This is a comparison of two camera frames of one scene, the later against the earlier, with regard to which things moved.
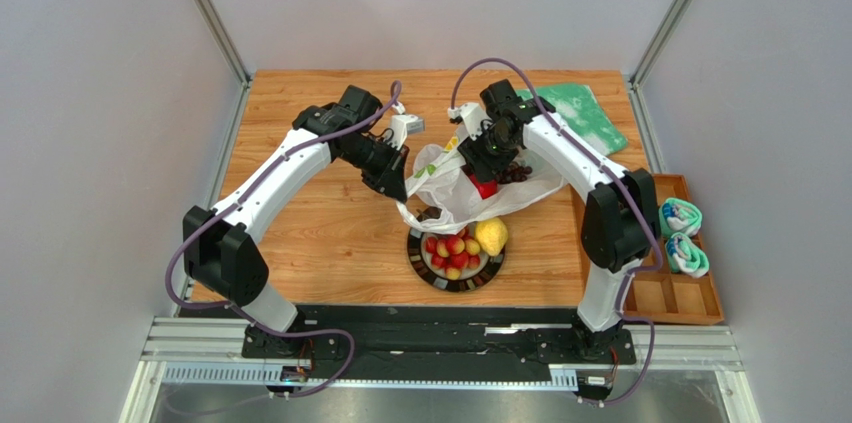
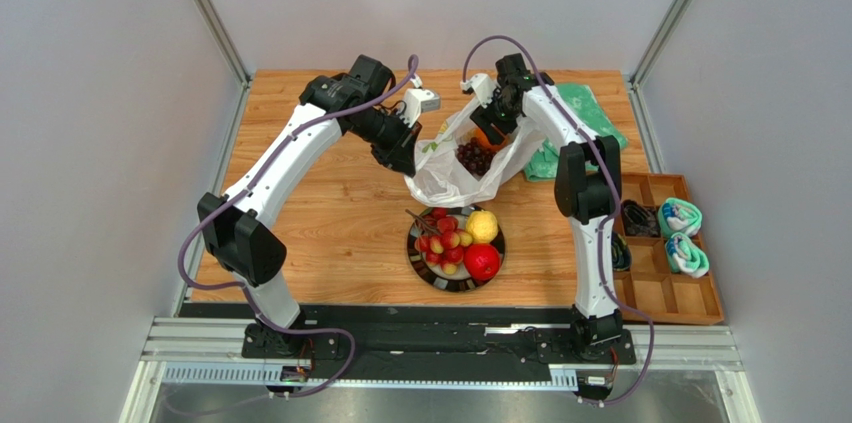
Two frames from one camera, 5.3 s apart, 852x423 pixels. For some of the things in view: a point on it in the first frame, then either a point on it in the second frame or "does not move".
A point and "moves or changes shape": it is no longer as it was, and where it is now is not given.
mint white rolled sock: [685, 257] does not move
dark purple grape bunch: [514, 173] moves or changes shape
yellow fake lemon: [492, 234] moves or changes shape
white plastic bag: [440, 198] moves or changes shape
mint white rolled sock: [678, 216] does not move
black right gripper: [480, 168] → [485, 124]
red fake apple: [486, 189] → [483, 261]
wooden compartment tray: [662, 295] does not move
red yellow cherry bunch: [453, 253] moves or changes shape
